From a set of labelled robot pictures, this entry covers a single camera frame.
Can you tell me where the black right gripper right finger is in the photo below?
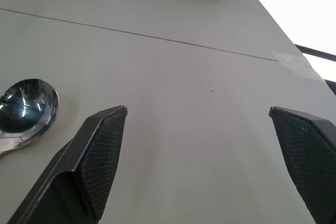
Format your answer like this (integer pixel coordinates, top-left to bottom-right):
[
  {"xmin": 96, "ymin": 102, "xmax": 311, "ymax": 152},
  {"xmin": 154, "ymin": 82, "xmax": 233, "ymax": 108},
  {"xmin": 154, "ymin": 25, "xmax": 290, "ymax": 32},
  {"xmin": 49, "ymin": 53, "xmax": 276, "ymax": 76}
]
[{"xmin": 268, "ymin": 106, "xmax": 336, "ymax": 224}]

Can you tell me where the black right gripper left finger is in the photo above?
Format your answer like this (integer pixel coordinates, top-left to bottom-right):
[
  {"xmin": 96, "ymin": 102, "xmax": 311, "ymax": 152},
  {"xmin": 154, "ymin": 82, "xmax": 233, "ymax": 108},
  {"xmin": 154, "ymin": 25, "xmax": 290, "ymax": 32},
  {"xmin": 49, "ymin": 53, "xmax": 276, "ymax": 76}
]
[{"xmin": 7, "ymin": 105, "xmax": 129, "ymax": 224}]

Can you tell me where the shiny metal spoon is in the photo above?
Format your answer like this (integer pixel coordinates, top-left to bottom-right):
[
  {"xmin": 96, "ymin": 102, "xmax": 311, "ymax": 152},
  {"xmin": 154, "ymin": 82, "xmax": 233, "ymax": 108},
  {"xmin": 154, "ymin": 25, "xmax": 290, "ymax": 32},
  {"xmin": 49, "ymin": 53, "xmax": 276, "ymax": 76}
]
[{"xmin": 0, "ymin": 78, "xmax": 60, "ymax": 156}]

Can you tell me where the clear tape strip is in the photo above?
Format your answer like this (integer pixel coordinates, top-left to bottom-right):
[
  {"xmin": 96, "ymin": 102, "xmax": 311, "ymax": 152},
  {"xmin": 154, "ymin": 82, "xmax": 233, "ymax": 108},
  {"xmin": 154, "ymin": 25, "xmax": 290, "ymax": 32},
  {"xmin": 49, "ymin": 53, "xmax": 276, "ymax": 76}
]
[{"xmin": 271, "ymin": 50, "xmax": 325, "ymax": 80}]

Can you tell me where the dark bar beyond table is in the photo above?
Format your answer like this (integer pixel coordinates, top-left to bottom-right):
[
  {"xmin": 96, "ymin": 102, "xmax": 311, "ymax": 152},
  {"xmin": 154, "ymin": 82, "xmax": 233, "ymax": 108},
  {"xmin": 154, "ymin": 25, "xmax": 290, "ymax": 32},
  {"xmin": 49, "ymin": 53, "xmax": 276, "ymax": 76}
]
[{"xmin": 293, "ymin": 43, "xmax": 336, "ymax": 62}]

